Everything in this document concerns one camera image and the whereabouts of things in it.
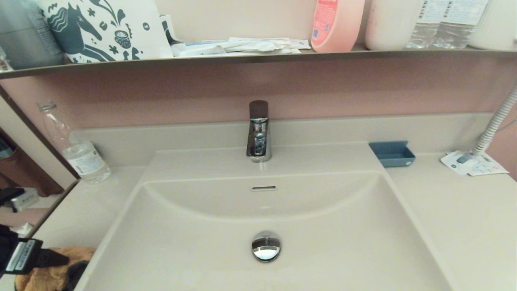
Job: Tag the clear plastic water bottle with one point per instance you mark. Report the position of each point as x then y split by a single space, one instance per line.
83 161

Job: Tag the pink detergent bottle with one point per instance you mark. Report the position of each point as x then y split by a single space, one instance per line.
335 28

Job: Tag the brown framed side mirror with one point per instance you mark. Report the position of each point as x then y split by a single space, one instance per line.
24 141

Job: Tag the white blue toothbrush packet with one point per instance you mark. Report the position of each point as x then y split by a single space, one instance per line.
198 49

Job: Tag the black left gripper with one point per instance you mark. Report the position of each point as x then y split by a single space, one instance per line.
20 254

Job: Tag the brown wall shelf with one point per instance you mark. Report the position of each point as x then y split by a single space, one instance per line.
242 59

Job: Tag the white round container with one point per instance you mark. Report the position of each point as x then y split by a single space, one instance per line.
495 28

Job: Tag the orange and grey cleaning cloth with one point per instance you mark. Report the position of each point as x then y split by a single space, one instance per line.
40 281

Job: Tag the cream plastic jug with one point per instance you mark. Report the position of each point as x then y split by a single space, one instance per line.
388 28

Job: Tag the chrome drain stopper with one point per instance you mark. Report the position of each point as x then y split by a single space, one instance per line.
266 245

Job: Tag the small printed white pouch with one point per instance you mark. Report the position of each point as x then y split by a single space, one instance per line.
169 29

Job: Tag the blue soap dish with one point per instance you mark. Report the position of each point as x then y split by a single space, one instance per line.
391 155

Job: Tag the clear labelled water bottle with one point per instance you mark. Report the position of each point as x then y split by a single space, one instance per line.
457 32
423 34

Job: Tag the crumpled white plastic wrapper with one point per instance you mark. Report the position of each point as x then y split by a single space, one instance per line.
262 45

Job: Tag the beige ceramic sink basin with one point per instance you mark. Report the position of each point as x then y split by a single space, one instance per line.
323 242

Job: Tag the white horse print bag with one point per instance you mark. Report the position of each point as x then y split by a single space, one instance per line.
137 40

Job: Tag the chrome faucet body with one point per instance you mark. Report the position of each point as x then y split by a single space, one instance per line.
258 141

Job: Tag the small white printed sachet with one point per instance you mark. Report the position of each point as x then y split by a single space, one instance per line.
302 43

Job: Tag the white sachet with blue patch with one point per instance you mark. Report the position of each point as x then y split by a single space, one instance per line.
457 161

